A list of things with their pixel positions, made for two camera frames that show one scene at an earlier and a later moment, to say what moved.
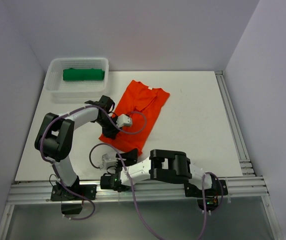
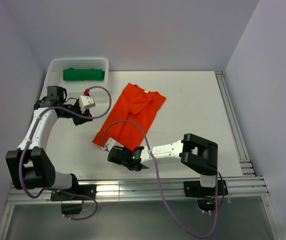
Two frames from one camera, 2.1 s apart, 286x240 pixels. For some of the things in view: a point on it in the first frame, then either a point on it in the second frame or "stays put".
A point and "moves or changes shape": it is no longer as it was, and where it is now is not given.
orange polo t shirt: x=138 y=111 moves or changes shape
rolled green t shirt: x=83 y=74 stays put
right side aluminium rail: x=247 y=168 stays put
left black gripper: x=111 y=133 → x=86 y=112
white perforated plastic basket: x=80 y=78 stays put
